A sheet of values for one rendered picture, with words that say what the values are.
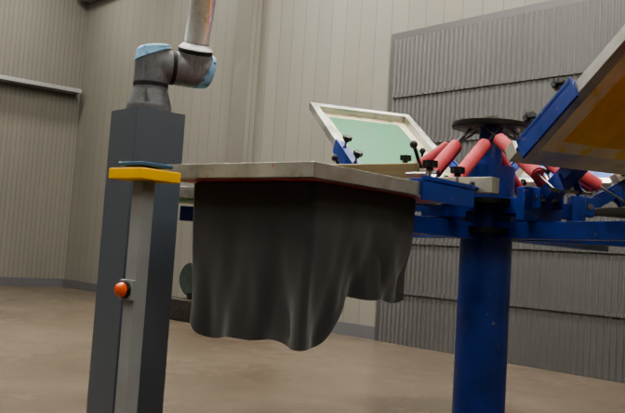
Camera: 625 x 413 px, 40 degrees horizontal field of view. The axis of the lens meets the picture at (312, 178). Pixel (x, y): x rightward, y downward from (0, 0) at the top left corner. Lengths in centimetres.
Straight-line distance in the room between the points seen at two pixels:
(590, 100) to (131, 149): 141
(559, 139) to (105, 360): 158
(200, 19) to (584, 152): 131
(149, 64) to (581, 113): 137
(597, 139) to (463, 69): 485
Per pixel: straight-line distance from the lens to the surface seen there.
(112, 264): 284
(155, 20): 1223
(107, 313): 286
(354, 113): 460
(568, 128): 269
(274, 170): 214
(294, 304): 220
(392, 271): 247
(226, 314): 237
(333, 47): 896
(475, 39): 757
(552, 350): 682
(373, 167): 268
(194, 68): 292
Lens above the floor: 77
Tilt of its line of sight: 5 degrees up
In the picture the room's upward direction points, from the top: 4 degrees clockwise
